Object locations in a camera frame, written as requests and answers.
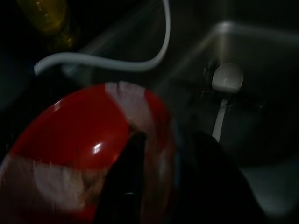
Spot red and white plate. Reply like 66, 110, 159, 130
0, 81, 179, 224

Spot white spoon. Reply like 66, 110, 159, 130
211, 62, 245, 143

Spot white flexible hose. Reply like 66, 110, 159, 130
34, 0, 171, 75

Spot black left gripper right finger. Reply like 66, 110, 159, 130
174, 130, 271, 224

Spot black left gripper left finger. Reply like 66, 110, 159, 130
92, 130, 148, 224

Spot stainless steel sink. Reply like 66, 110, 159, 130
63, 0, 299, 224

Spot yellow cooking oil bottle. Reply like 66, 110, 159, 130
17, 0, 75, 47

